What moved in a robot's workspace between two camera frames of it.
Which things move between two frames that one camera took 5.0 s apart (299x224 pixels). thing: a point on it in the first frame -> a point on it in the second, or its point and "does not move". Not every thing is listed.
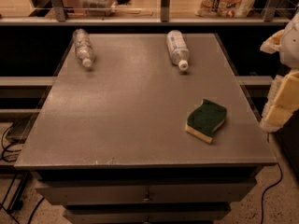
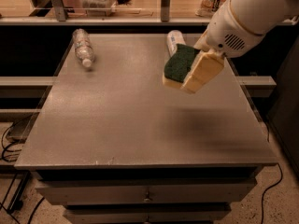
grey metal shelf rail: (165, 19) does not move
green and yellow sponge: (205, 119) -> (177, 67)
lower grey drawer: (150, 214) does not move
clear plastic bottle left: (83, 48) does not move
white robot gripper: (290, 44) -> (224, 35)
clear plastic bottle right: (178, 49) does not move
